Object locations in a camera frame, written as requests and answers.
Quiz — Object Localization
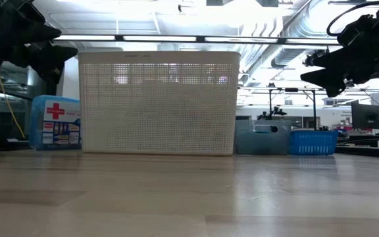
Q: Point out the black computer monitor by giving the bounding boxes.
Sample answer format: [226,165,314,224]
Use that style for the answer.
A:
[351,103,379,130]

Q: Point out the distant black robot arms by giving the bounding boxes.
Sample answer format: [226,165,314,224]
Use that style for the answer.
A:
[257,105,288,121]

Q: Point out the small blue plastic basket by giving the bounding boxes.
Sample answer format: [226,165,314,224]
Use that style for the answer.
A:
[289,130,338,156]

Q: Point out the blue first aid kit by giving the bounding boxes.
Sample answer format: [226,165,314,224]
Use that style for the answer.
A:
[28,94,82,151]

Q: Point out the long ceiling light strip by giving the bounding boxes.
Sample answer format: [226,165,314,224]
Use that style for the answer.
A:
[54,34,340,46]

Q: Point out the clear grey plastic bin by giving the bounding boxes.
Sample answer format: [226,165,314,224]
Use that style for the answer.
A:
[234,118,292,155]

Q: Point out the white perforated plastic basket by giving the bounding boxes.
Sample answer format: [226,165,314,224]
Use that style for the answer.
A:
[77,51,241,155]

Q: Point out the black ceiling camera cluster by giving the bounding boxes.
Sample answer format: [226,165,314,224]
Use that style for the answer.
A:
[303,48,330,68]

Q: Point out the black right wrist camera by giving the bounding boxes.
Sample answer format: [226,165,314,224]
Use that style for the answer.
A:
[336,14,374,47]

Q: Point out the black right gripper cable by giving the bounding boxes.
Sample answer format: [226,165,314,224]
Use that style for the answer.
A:
[326,0,379,37]

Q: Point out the distant black frame stand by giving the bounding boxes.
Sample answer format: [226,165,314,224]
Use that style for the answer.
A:
[268,87,317,131]

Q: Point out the silver ventilation duct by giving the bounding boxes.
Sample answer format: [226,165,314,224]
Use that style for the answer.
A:
[243,0,340,76]

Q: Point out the yellow cable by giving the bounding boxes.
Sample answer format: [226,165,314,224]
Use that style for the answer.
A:
[0,65,26,139]

